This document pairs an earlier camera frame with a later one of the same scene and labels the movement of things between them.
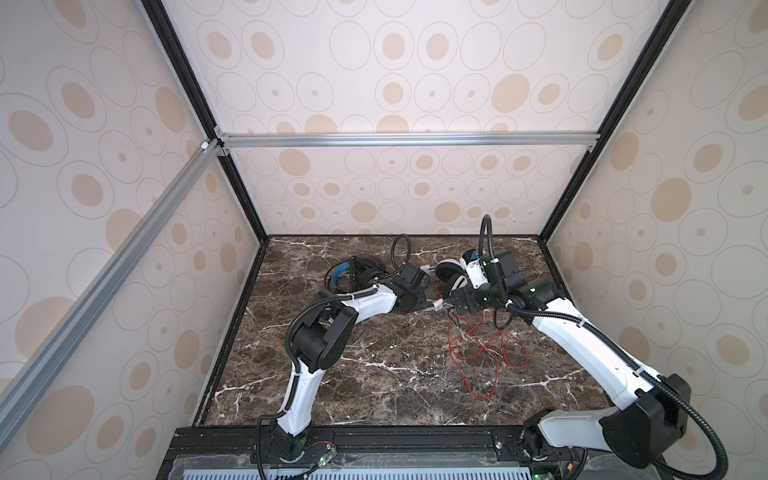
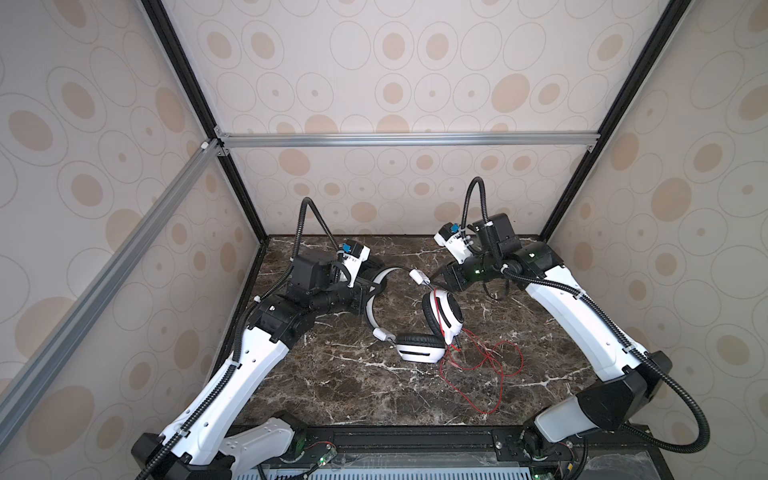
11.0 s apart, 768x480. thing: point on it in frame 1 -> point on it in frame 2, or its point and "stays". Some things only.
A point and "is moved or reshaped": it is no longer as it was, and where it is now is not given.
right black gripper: x=469 y=294 -> x=452 y=272
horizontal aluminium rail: x=411 y=138 stays
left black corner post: x=187 y=73 stays
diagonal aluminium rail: x=43 y=361 stays
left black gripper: x=421 y=303 -> x=362 y=296
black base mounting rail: x=437 y=449 stays
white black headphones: x=453 y=275 is moved or reshaped
